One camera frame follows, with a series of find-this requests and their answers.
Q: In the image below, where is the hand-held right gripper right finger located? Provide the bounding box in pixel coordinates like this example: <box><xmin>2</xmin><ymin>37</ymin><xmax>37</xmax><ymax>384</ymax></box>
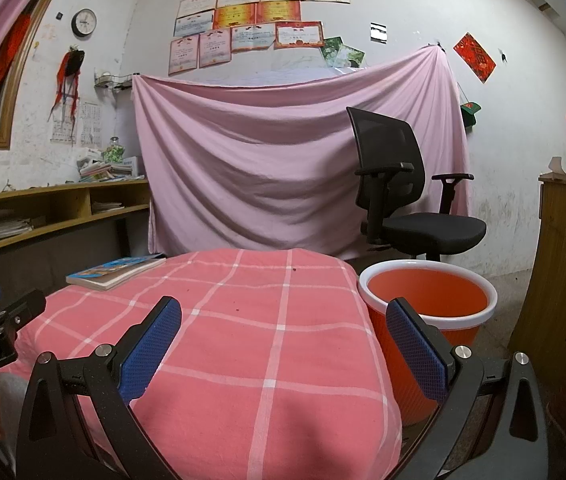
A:
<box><xmin>385</xmin><ymin>296</ymin><xmax>549</xmax><ymax>480</ymax></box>

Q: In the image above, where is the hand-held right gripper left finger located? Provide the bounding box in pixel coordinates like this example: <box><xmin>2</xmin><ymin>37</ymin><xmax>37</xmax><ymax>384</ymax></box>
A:
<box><xmin>15</xmin><ymin>296</ymin><xmax>184</xmax><ymax>480</ymax></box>

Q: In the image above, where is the orange plastic bucket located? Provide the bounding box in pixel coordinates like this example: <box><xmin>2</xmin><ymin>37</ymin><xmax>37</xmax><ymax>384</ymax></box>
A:
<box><xmin>358</xmin><ymin>259</ymin><xmax>498</xmax><ymax>426</ymax></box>

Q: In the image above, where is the person's left leg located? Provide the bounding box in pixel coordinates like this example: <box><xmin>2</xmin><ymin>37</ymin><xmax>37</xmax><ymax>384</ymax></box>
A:
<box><xmin>0</xmin><ymin>374</ymin><xmax>31</xmax><ymax>471</ymax></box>

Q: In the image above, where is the stack of papers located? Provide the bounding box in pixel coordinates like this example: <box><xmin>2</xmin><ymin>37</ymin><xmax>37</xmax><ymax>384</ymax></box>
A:
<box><xmin>0</xmin><ymin>216</ymin><xmax>48</xmax><ymax>242</ymax></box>

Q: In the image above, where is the blue illustrated book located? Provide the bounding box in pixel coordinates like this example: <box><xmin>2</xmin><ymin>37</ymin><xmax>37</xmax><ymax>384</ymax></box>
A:
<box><xmin>65</xmin><ymin>255</ymin><xmax>168</xmax><ymax>292</ymax></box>

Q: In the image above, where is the wooden desk with shelf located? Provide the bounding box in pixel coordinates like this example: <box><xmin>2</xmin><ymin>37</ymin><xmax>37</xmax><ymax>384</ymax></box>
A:
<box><xmin>0</xmin><ymin>179</ymin><xmax>151</xmax><ymax>301</ymax></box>

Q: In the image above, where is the pink checkered tablecloth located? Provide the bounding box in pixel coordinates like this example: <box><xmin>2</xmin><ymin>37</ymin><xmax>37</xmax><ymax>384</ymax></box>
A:
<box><xmin>0</xmin><ymin>247</ymin><xmax>404</xmax><ymax>480</ymax></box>

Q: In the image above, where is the black office chair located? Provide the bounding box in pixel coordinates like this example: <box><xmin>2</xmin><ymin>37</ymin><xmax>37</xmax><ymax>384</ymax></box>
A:
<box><xmin>345</xmin><ymin>106</ymin><xmax>488</xmax><ymax>263</ymax></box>

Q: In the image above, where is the stack of books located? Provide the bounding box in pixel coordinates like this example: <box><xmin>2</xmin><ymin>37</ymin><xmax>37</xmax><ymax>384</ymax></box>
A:
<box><xmin>79</xmin><ymin>160</ymin><xmax>131</xmax><ymax>183</ymax></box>

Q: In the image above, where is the wooden cabinet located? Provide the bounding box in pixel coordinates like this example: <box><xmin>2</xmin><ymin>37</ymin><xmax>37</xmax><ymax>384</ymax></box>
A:
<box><xmin>506</xmin><ymin>172</ymin><xmax>566</xmax><ymax>356</ymax></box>

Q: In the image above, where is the glass jar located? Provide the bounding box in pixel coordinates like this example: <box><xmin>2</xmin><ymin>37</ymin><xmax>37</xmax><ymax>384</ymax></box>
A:
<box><xmin>103</xmin><ymin>136</ymin><xmax>128</xmax><ymax>163</ymax></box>

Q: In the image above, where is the hanging pink sheet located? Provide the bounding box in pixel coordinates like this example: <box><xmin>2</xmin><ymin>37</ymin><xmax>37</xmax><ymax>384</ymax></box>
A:
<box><xmin>132</xmin><ymin>44</ymin><xmax>470</xmax><ymax>257</ymax></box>

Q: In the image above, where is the red black hanging tassel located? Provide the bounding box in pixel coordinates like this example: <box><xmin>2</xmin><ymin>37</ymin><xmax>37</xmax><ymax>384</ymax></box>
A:
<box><xmin>48</xmin><ymin>46</ymin><xmax>86</xmax><ymax>121</ymax></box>

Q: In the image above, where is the red cloth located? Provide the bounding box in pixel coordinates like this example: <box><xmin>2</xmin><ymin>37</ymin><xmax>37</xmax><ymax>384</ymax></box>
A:
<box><xmin>0</xmin><ymin>12</ymin><xmax>31</xmax><ymax>111</ymax></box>

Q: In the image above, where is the green photo print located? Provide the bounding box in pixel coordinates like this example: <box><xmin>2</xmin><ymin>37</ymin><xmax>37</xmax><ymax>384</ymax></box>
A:
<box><xmin>319</xmin><ymin>36</ymin><xmax>344</xmax><ymax>68</ymax></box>
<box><xmin>335</xmin><ymin>44</ymin><xmax>366</xmax><ymax>70</ymax></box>

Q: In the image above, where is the paper wall calendar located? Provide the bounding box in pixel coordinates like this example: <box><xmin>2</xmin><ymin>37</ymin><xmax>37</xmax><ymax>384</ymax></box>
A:
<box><xmin>79</xmin><ymin>101</ymin><xmax>102</xmax><ymax>147</ymax></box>
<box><xmin>50</xmin><ymin>100</ymin><xmax>76</xmax><ymax>143</ymax></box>

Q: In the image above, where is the wooden window frame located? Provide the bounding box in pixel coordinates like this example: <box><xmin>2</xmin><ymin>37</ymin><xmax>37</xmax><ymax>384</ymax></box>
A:
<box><xmin>0</xmin><ymin>0</ymin><xmax>78</xmax><ymax>150</ymax></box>

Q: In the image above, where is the wire wall shelf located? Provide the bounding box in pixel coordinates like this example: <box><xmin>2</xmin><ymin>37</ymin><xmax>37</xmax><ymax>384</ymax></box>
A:
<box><xmin>94</xmin><ymin>71</ymin><xmax>136</xmax><ymax>92</ymax></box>

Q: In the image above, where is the wall clock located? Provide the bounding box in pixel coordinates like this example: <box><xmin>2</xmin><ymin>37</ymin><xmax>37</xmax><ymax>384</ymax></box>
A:
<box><xmin>71</xmin><ymin>8</ymin><xmax>98</xmax><ymax>38</ymax></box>

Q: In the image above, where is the red diamond wall poster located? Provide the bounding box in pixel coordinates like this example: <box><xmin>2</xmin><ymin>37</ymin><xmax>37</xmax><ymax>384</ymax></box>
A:
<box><xmin>453</xmin><ymin>32</ymin><xmax>496</xmax><ymax>84</ymax></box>

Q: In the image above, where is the wall of certificates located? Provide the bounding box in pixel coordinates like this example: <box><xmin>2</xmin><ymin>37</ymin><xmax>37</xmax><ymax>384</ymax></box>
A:
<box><xmin>168</xmin><ymin>0</ymin><xmax>351</xmax><ymax>77</ymax></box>

